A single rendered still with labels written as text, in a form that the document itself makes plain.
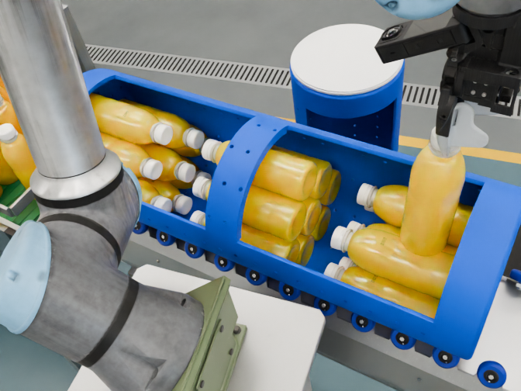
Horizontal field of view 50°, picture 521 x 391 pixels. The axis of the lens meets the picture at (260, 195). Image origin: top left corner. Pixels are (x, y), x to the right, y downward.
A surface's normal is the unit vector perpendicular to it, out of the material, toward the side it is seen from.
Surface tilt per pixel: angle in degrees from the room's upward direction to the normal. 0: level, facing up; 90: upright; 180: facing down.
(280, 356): 0
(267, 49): 0
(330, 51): 0
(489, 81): 90
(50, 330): 68
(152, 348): 33
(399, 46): 90
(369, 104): 90
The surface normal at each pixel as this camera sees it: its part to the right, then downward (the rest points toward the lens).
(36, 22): 0.62, 0.43
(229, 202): -0.45, 0.08
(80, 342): 0.12, 0.40
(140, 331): 0.25, -0.33
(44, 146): -0.20, 0.60
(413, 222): -0.73, 0.52
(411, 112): -0.13, -0.63
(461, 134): -0.50, 0.62
